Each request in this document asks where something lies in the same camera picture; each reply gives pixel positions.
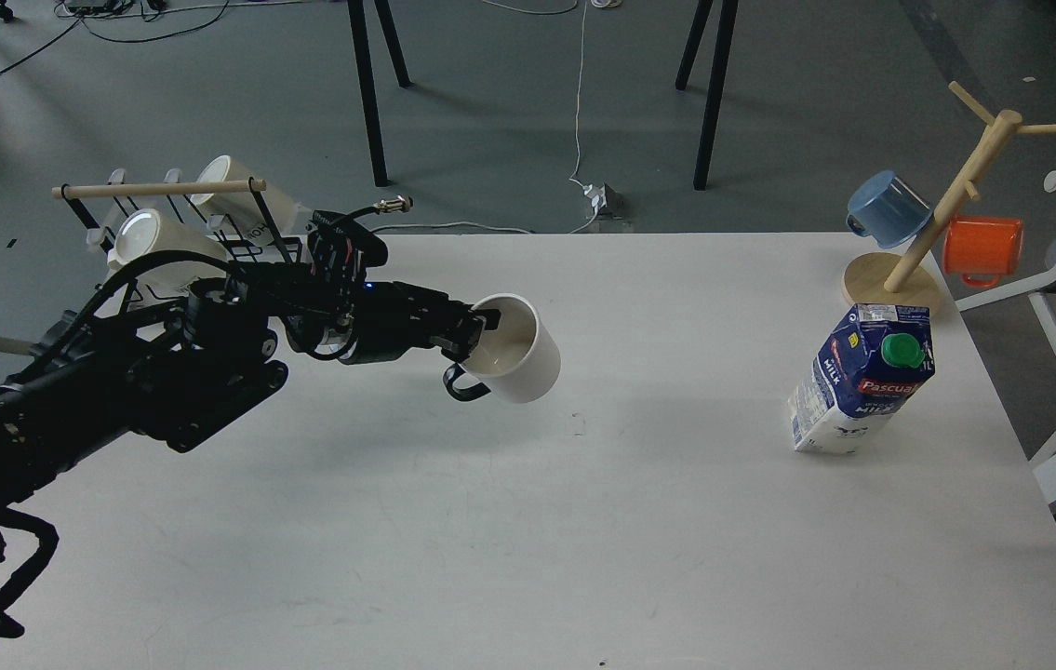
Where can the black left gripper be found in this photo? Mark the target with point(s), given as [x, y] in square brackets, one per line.
[390, 318]

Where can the white mug black handle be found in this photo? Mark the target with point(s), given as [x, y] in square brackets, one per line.
[518, 361]

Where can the blue white milk carton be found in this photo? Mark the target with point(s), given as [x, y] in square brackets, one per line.
[873, 361]

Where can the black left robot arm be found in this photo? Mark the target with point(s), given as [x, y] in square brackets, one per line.
[178, 345]

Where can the white power adapter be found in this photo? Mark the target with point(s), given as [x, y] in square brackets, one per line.
[605, 202]

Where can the cream mug rear on rack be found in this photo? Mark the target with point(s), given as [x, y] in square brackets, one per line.
[246, 217]

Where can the cream mug on rack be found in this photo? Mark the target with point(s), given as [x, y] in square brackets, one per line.
[149, 230]
[246, 217]

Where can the black table legs right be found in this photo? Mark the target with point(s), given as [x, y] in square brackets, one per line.
[721, 51]

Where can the black table legs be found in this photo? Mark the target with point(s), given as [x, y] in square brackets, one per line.
[721, 51]
[363, 62]

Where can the cream mug front on rack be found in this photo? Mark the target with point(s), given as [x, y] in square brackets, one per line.
[149, 230]

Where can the black table legs left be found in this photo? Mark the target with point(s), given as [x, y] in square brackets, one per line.
[363, 62]

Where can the wooden mug tree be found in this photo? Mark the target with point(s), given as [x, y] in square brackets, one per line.
[898, 278]

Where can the blue mug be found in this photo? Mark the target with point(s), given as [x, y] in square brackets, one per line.
[887, 210]

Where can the orange mug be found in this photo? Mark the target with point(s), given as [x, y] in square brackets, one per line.
[982, 250]

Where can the black wire mug rack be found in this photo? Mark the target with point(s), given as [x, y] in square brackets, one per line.
[198, 215]

